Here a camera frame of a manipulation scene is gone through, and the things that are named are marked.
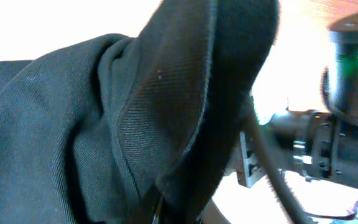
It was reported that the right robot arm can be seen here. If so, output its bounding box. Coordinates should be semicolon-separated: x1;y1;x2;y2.
264;12;358;189

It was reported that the black polo shirt with logo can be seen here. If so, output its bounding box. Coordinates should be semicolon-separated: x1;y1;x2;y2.
0;1;278;223

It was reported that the right black camera cable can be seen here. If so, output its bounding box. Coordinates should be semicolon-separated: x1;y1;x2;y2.
244;99;358;224

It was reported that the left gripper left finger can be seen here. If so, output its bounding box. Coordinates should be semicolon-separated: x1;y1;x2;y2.
129;186;162;224

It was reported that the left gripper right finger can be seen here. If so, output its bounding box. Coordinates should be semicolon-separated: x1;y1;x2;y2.
198;199;231;224

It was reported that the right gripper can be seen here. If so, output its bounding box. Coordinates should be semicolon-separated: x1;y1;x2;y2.
226;124;294;189

